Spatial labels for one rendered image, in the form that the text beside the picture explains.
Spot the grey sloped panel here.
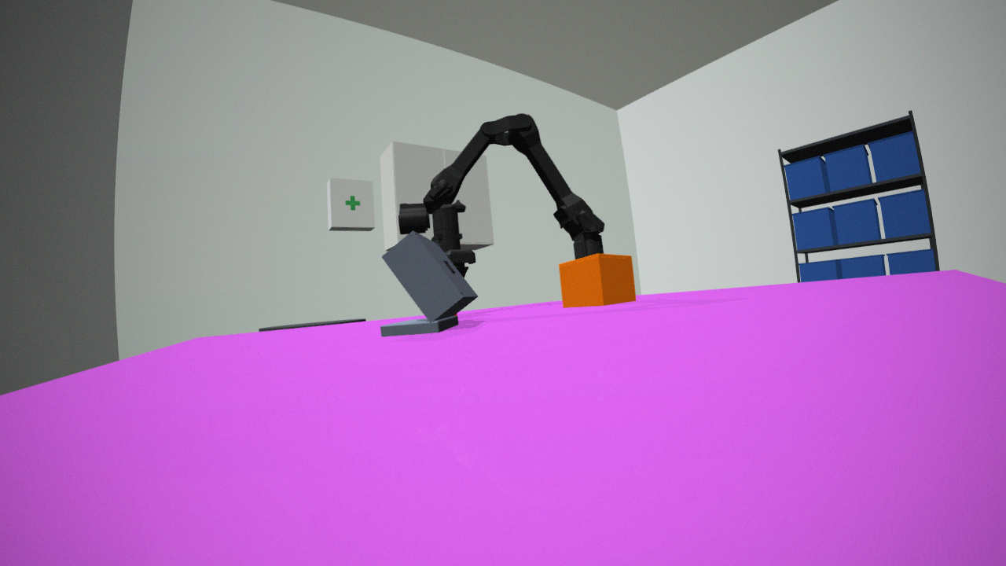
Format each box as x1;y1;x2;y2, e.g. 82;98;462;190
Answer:
380;231;478;336

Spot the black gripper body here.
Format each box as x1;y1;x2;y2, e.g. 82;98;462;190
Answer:
434;230;475;267

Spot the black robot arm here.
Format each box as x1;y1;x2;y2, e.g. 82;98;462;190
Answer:
398;113;604;259

